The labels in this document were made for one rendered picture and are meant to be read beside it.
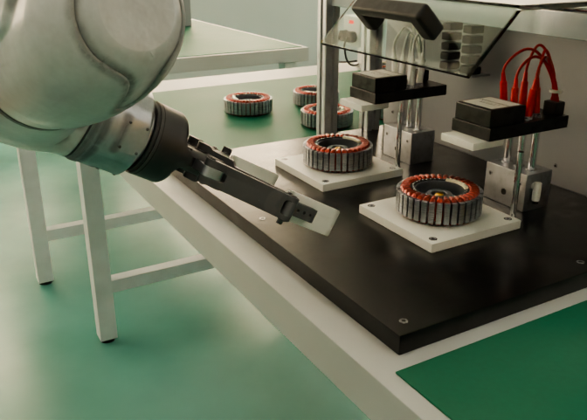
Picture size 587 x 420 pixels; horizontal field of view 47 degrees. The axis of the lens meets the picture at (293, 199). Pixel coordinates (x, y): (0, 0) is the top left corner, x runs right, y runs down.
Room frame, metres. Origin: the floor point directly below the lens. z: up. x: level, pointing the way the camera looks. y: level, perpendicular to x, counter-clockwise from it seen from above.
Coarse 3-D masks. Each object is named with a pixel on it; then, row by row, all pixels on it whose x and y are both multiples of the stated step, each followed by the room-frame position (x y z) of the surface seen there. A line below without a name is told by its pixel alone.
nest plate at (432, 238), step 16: (368, 208) 0.84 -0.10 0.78; (384, 208) 0.84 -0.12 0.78; (384, 224) 0.80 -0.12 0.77; (400, 224) 0.78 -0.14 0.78; (416, 224) 0.78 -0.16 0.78; (432, 224) 0.78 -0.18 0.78; (464, 224) 0.78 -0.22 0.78; (480, 224) 0.78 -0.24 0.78; (496, 224) 0.78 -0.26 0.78; (512, 224) 0.79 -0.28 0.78; (416, 240) 0.75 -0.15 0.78; (432, 240) 0.73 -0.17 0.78; (448, 240) 0.73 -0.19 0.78; (464, 240) 0.75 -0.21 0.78
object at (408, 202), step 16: (416, 176) 0.86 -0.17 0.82; (432, 176) 0.86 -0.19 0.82; (448, 176) 0.87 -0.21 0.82; (400, 192) 0.81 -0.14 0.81; (416, 192) 0.80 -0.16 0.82; (432, 192) 0.83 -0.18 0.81; (448, 192) 0.83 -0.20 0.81; (464, 192) 0.81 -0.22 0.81; (480, 192) 0.81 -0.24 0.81; (400, 208) 0.81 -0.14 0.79; (416, 208) 0.78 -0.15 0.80; (432, 208) 0.77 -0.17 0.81; (448, 208) 0.77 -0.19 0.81; (464, 208) 0.77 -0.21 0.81; (480, 208) 0.80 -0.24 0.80; (448, 224) 0.77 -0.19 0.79
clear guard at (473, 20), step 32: (416, 0) 0.72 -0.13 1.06; (448, 0) 0.69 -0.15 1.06; (480, 0) 0.66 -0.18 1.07; (512, 0) 0.66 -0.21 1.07; (544, 0) 0.66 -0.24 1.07; (576, 0) 0.66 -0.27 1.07; (352, 32) 0.76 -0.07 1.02; (384, 32) 0.72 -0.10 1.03; (416, 32) 0.68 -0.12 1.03; (448, 32) 0.65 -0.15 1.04; (480, 32) 0.62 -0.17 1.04; (416, 64) 0.64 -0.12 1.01; (448, 64) 0.61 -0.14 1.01
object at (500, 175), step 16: (496, 160) 0.92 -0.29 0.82; (512, 160) 0.92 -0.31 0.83; (496, 176) 0.90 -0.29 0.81; (512, 176) 0.87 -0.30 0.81; (528, 176) 0.85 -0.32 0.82; (544, 176) 0.87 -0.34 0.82; (496, 192) 0.89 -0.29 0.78; (512, 192) 0.87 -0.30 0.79; (528, 192) 0.86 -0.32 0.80; (544, 192) 0.87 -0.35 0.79; (528, 208) 0.86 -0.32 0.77
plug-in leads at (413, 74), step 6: (396, 66) 1.12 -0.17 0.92; (402, 66) 1.09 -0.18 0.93; (408, 66) 1.12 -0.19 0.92; (414, 66) 1.08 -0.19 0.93; (402, 72) 1.09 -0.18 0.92; (408, 72) 1.12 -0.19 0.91; (414, 72) 1.08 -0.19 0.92; (420, 72) 1.09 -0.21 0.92; (426, 72) 1.13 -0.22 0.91; (408, 78) 1.08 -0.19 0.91; (414, 78) 1.08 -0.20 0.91; (420, 78) 1.09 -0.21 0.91; (426, 78) 1.13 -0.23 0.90; (408, 84) 1.08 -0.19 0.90
